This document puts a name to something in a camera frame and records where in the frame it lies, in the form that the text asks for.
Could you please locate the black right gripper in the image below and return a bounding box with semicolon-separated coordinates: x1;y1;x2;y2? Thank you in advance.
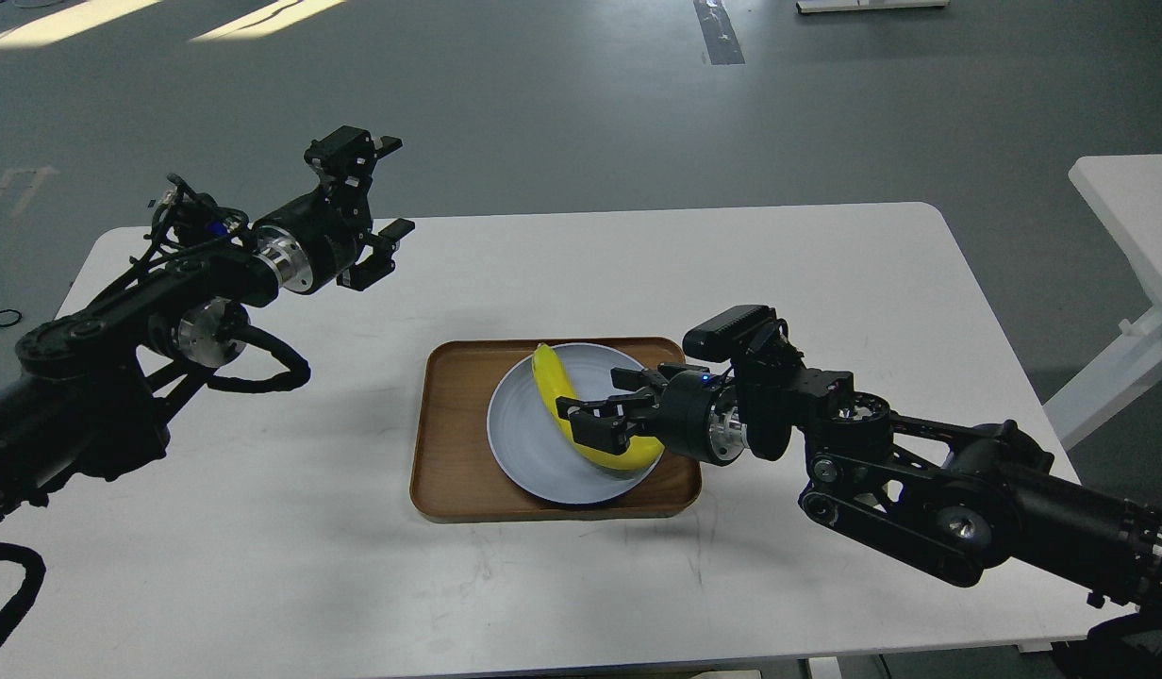
555;362;748;465

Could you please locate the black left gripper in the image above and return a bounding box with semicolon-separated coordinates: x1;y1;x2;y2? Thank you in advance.
253;127;416;295

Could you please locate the yellow banana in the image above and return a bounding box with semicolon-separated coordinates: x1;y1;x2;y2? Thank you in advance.
532;343;666;472

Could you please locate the light blue plate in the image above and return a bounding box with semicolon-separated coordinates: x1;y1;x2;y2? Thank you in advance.
486;342;666;505

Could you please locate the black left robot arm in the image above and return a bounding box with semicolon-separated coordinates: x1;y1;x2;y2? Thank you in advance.
0;127;414;522

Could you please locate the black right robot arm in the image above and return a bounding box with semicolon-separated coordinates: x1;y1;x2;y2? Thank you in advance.
546;305;1162;678

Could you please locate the brown wooden tray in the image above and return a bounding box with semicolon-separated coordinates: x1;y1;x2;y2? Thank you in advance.
411;340;702;523

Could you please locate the white side table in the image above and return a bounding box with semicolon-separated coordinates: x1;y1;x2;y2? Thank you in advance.
1043;155;1162;452

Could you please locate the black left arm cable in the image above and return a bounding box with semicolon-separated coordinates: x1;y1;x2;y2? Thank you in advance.
205;323;313;394

